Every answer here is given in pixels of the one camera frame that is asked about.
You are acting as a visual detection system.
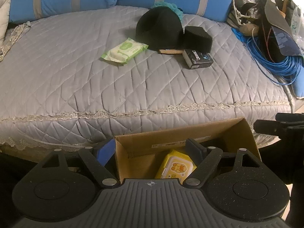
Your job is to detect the dark fabric bag pile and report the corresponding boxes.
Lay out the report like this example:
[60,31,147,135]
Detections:
[227,0,303,63]

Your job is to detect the yellow wet wipes pack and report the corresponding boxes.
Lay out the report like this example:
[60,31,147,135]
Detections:
[155,150,196,184]

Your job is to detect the coiled blue cable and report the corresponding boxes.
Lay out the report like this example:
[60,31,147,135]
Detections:
[231,27,304,86]

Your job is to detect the cream knitted blanket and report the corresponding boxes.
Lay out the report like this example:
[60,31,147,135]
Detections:
[0,0,11,46]

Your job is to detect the teal mesh bath loofah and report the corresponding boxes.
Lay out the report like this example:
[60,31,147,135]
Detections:
[151,1,183,21]

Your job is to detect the brown cardboard box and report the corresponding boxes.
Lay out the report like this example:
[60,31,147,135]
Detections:
[115,117,260,181]

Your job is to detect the small black printed box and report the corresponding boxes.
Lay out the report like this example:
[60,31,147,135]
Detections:
[182,49,214,69]

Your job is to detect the green wet wipes pack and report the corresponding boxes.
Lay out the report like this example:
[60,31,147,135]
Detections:
[101,38,148,64]

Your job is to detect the grey quilted sofa cover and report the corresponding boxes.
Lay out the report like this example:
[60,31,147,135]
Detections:
[1,6,295,150]

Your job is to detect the black sponge block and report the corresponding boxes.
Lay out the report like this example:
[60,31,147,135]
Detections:
[183,26,213,54]

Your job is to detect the black beanie hat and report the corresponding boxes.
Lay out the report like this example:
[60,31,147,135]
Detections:
[135,6,183,51]

